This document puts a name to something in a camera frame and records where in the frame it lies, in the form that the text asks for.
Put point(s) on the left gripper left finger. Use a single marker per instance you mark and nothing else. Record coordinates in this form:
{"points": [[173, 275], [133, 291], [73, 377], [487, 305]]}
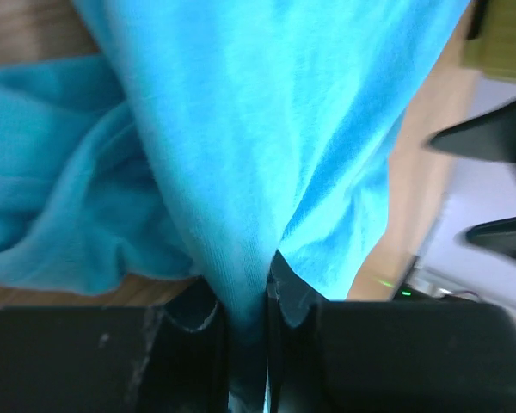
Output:
{"points": [[156, 358]]}

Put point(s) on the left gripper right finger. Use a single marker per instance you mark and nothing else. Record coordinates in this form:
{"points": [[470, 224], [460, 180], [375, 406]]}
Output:
{"points": [[423, 355]]}

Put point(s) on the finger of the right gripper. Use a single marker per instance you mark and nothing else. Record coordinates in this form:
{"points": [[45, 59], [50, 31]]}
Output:
{"points": [[497, 236], [488, 137]]}

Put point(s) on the cyan t shirt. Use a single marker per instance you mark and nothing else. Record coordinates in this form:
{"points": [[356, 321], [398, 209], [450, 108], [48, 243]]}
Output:
{"points": [[206, 136]]}

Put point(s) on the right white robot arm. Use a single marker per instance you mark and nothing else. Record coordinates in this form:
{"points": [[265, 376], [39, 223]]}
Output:
{"points": [[471, 250]]}

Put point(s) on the olive green plastic bin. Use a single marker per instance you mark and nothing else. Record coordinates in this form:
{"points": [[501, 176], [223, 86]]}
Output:
{"points": [[490, 45]]}

